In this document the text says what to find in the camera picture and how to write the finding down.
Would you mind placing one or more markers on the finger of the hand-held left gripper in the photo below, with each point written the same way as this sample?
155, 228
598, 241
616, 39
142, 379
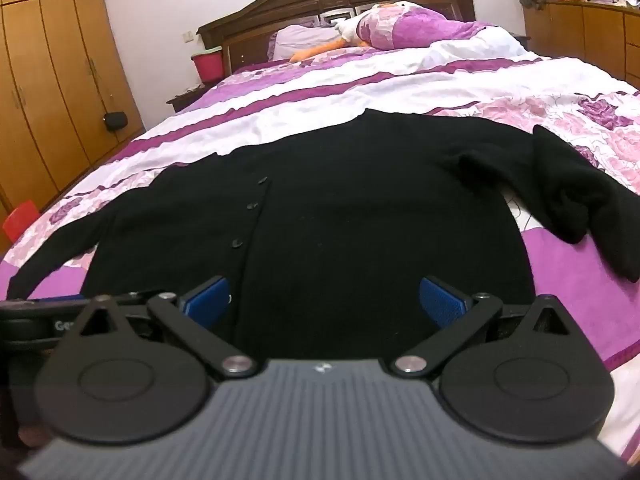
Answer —
55, 300

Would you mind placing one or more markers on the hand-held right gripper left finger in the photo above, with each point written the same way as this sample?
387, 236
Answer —
206, 296

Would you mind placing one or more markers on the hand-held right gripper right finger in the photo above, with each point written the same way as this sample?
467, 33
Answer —
442, 300

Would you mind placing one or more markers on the black knit cardigan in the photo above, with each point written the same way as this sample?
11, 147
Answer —
350, 210

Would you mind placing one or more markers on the red plastic stool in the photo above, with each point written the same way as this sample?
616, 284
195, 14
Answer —
21, 220

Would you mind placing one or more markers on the small black bag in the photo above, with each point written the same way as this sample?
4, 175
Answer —
114, 121

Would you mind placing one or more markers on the dark wooden nightstand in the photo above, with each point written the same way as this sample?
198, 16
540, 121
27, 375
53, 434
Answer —
187, 97

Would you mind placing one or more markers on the brown wooden wardrobe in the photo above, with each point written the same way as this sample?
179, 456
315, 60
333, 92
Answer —
45, 85

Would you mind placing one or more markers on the purple floral bed cover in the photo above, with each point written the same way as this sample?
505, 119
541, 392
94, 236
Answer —
400, 80

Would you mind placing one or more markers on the red bucket with green rim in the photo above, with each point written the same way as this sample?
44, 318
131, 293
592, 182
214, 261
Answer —
208, 66

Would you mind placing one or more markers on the folded purple floral quilt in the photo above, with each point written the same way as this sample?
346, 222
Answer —
425, 30

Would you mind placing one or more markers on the lilac pillow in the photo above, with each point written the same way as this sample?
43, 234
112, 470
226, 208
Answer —
305, 40

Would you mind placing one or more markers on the white goose plush toy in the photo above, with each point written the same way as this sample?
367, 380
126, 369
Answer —
350, 27

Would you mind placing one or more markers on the brown wooden cabinet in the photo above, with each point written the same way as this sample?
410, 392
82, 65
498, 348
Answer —
580, 35

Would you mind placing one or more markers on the dark wooden headboard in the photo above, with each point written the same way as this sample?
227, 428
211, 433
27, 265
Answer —
300, 5

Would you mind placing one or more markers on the dark crumpled cloth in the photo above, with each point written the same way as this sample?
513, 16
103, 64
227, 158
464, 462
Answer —
531, 0

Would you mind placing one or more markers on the white wall socket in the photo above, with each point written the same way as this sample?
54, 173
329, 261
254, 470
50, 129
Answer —
187, 37

